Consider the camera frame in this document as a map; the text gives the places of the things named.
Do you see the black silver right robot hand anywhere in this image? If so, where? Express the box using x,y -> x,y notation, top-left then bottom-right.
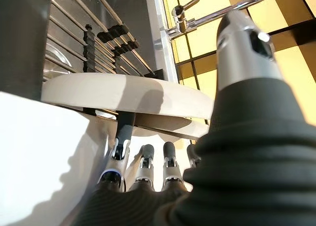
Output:
71,10 -> 316,226

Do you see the large beige ceramic plate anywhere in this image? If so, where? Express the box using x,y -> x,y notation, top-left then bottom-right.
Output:
40,73 -> 215,120

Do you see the chrome gooseneck kitchen faucet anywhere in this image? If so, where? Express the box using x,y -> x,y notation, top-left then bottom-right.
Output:
159,0 -> 280,40

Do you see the stainless steel sink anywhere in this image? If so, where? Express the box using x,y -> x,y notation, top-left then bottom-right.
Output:
43,0 -> 179,84

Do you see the black dish drying rack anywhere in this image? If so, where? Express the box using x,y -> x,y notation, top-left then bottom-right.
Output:
0,0 -> 165,119

